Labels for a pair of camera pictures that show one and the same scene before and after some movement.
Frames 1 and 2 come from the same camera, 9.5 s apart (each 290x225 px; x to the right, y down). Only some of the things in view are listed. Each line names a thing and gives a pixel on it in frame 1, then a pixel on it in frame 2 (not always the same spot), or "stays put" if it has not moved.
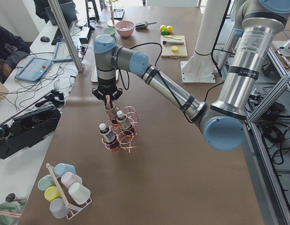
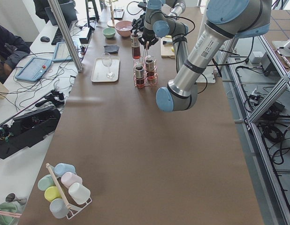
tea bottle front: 108,136 to 135,43
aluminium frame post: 66,37 stays put
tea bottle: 124,122 to 140,75
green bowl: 109,31 stays put
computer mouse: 45,39 stays put
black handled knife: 168,42 stays put
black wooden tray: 118,13 stays put
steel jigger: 11,197 stays put
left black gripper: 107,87 to 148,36
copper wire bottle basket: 123,121 to 145,72
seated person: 10,48 stays put
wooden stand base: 111,23 stays put
